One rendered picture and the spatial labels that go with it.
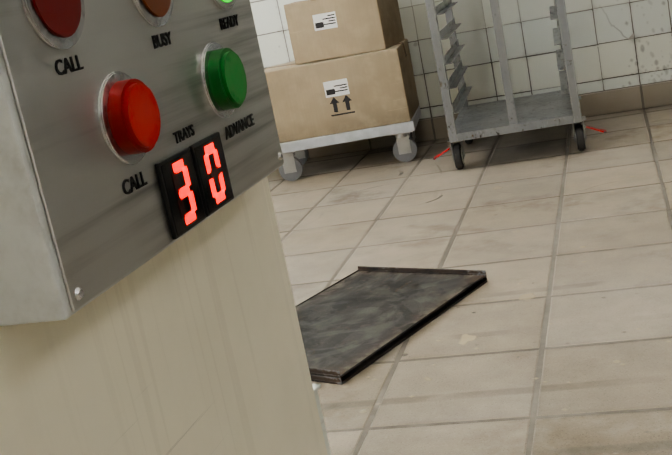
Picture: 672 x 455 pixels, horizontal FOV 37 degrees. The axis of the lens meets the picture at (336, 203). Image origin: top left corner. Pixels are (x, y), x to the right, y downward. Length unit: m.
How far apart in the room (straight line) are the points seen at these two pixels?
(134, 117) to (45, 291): 0.08
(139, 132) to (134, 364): 0.11
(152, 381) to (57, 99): 0.16
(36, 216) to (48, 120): 0.04
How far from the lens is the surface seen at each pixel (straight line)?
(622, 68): 4.46
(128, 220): 0.41
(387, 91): 4.09
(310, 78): 4.13
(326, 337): 2.30
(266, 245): 0.61
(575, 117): 3.73
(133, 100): 0.41
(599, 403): 1.84
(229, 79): 0.50
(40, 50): 0.38
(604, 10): 4.43
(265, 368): 0.60
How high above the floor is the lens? 0.80
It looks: 13 degrees down
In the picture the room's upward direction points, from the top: 11 degrees counter-clockwise
